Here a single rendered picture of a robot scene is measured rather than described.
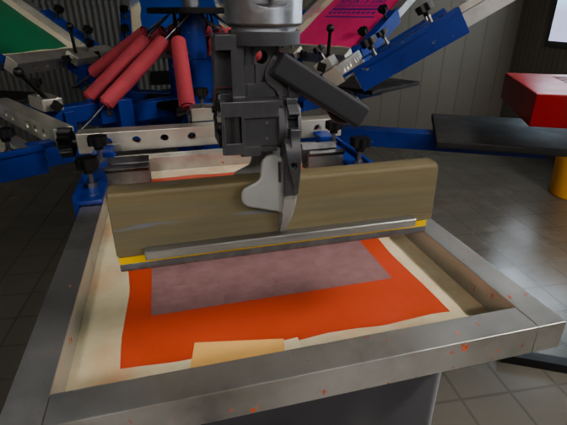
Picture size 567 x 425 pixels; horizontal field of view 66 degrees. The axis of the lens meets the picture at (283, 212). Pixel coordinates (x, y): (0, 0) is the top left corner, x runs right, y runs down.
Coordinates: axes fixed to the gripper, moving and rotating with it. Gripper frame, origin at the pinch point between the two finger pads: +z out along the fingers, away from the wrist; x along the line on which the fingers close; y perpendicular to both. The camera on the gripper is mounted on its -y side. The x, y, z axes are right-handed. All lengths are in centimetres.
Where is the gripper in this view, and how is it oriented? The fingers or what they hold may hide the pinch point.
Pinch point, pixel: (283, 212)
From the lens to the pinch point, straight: 51.7
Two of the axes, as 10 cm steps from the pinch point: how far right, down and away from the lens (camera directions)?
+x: 2.6, 4.1, -8.8
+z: 0.0, 9.1, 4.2
